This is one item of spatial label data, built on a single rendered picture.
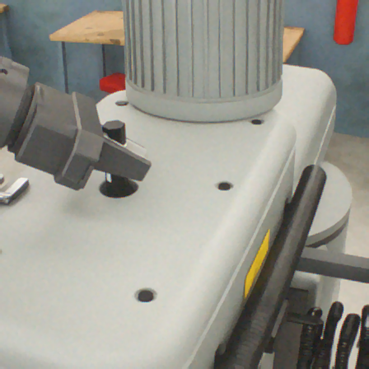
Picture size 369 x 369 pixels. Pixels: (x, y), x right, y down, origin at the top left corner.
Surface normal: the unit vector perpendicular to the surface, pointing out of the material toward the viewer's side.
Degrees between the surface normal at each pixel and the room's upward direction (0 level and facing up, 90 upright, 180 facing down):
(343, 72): 90
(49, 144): 90
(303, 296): 90
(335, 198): 0
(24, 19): 90
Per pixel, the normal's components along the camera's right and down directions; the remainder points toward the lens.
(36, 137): 0.22, 0.50
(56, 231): -0.02, -0.85
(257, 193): 0.65, -0.48
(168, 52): -0.40, 0.48
